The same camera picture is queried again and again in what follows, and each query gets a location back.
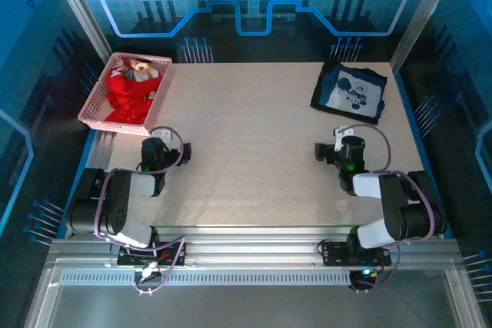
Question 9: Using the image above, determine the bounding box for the red bear print t-shirt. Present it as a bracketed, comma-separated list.
[102, 57, 163, 124]

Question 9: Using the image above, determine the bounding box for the navy cartoon print t-shirt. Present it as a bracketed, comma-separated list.
[310, 61, 387, 125]

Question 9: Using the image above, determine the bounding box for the pink plastic basket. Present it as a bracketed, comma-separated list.
[77, 51, 174, 136]

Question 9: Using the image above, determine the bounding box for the black round LED module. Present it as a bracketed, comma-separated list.
[347, 268, 381, 293]

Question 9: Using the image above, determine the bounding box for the metal front panel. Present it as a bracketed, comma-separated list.
[25, 285, 485, 328]

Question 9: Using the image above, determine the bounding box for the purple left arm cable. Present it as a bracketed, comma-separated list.
[94, 126, 185, 237]

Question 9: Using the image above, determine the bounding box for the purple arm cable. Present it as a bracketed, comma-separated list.
[344, 123, 439, 247]
[94, 126, 185, 237]

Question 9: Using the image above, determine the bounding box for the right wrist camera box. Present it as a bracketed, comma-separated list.
[332, 125, 346, 152]

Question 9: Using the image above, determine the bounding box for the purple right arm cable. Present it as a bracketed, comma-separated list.
[344, 123, 439, 247]

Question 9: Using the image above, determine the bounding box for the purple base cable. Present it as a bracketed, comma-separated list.
[134, 236, 188, 295]
[355, 241, 401, 295]

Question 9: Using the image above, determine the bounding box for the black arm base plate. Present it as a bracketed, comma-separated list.
[117, 241, 188, 267]
[317, 239, 392, 267]

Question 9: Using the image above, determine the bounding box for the aluminium frame rail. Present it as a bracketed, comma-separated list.
[49, 224, 462, 270]

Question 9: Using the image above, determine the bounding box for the white cable connector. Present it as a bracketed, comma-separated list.
[138, 260, 161, 280]

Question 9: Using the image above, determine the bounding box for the slotted grey cable duct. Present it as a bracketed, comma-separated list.
[59, 269, 353, 287]

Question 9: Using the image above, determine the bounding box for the aluminium frame post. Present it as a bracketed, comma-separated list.
[390, 0, 462, 71]
[42, 0, 113, 65]

